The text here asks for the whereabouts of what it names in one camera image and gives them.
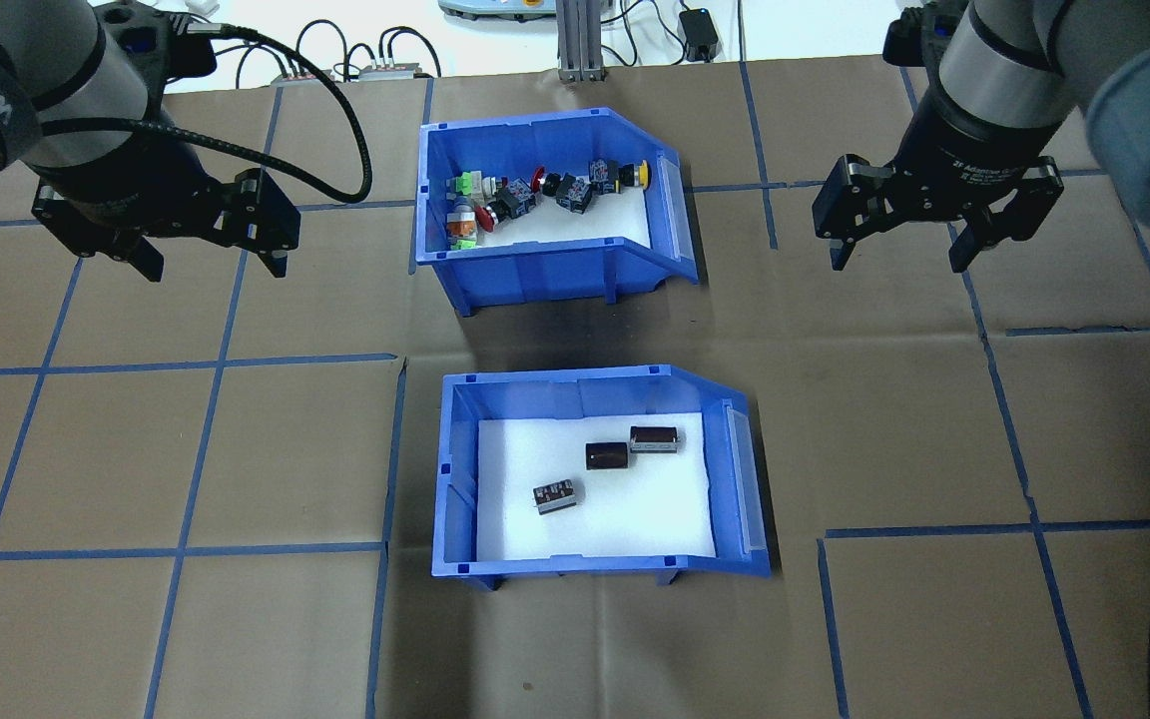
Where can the red mushroom button switch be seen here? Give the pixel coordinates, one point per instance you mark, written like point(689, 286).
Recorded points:
point(505, 207)

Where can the grey switch orange green block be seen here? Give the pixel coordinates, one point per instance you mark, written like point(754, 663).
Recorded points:
point(462, 225)

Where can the yellow push button switch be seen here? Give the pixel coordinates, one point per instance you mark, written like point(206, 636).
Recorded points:
point(620, 177)

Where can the aluminium profile post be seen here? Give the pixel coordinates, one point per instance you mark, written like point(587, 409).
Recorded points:
point(580, 40)

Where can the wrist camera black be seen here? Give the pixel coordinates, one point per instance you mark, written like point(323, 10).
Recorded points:
point(151, 45)
point(914, 40)

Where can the green white push button switch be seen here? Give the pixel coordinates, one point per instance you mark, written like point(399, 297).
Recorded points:
point(470, 185)

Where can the small grey connector box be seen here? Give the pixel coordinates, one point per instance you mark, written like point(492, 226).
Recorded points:
point(305, 76)
point(395, 70)

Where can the black switch small red head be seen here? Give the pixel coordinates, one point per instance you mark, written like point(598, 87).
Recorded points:
point(570, 192)

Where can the light blue teach pendant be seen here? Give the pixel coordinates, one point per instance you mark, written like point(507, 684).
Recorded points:
point(495, 8)

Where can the blue plastic storage bin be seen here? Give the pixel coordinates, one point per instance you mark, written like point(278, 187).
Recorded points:
point(535, 280)
point(595, 567)

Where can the black power adapter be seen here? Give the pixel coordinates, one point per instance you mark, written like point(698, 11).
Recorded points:
point(700, 35)

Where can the black cylindrical capacitor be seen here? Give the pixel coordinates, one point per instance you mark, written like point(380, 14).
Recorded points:
point(607, 456)
point(655, 439)
point(555, 495)

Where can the small white object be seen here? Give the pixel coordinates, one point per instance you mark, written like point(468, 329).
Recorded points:
point(204, 5)

